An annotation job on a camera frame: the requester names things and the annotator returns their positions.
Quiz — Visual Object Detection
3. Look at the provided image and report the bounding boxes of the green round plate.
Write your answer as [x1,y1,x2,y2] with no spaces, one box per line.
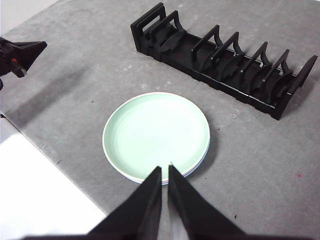
[102,91,211,182]

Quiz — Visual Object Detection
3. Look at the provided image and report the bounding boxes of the black plate rack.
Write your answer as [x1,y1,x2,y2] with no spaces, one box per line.
[130,2,319,122]

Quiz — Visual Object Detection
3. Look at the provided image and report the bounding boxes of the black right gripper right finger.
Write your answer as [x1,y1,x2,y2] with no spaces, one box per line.
[167,163,320,240]

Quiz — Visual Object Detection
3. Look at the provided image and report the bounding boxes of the blue round plate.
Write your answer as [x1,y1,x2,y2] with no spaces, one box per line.
[129,134,211,187]

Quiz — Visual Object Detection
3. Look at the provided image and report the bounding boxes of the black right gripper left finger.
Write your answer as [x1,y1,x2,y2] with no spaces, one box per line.
[22,166,163,240]

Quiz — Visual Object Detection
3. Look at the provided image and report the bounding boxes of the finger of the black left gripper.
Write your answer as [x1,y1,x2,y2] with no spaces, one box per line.
[4,40,48,71]

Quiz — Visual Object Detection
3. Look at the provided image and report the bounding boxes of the pink round plate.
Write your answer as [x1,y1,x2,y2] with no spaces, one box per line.
[101,91,211,185]

